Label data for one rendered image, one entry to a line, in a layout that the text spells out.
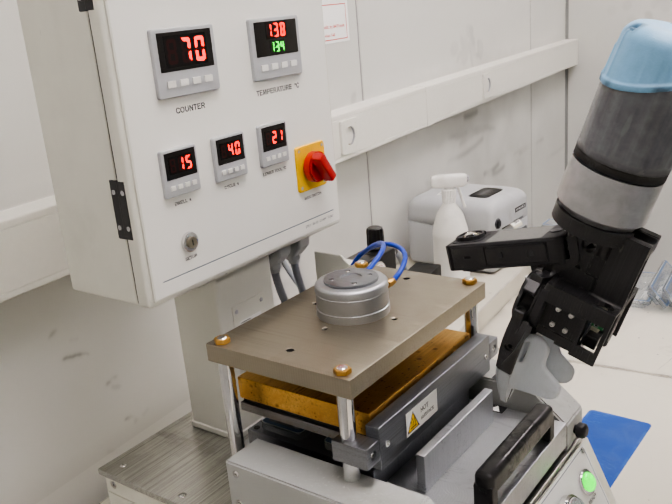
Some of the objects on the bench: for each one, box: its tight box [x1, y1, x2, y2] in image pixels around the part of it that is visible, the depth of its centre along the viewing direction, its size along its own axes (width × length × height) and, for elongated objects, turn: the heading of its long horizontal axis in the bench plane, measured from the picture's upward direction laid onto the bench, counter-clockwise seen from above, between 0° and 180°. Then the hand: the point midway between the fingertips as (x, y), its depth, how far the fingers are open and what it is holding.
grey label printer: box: [408, 184, 528, 273], centre depth 192 cm, size 25×20×17 cm
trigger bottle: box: [431, 173, 470, 279], centre depth 176 cm, size 9×8×25 cm
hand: (501, 385), depth 75 cm, fingers closed
